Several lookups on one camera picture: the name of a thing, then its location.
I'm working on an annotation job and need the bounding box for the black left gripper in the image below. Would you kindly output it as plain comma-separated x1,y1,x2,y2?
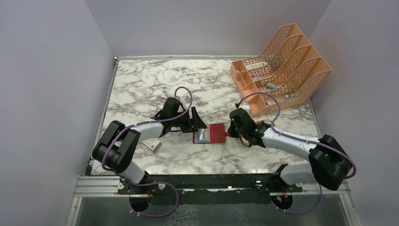
171,107,207,133

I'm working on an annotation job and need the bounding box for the red leather card holder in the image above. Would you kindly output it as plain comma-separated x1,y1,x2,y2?
192,123,229,144

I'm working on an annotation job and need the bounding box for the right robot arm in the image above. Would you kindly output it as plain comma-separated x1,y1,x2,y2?
228,108,355,192

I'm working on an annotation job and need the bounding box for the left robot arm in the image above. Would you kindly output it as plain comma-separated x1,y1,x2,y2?
92,97,207,194

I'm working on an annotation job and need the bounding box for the small white card box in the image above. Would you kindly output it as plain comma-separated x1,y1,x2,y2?
142,138,162,153

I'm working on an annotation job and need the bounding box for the grey item in organizer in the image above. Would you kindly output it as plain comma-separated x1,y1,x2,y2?
265,82,278,90

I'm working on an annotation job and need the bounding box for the white box in organizer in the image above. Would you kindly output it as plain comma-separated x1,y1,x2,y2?
246,61,268,70

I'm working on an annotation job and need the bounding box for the peach plastic file organizer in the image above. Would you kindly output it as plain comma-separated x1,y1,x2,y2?
230,24,332,117

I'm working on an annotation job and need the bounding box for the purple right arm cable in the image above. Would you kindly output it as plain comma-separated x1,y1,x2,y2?
235,92,358,216

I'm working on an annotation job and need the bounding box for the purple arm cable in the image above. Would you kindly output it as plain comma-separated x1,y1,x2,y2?
101,86,194,218
235,92,358,216

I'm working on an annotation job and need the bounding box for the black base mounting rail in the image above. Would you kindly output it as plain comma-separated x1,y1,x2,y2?
118,173,303,197

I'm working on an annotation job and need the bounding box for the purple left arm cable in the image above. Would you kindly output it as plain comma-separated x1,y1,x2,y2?
101,86,194,218

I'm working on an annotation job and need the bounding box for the aluminium frame rail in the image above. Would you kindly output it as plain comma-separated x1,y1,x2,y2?
73,176,351,198

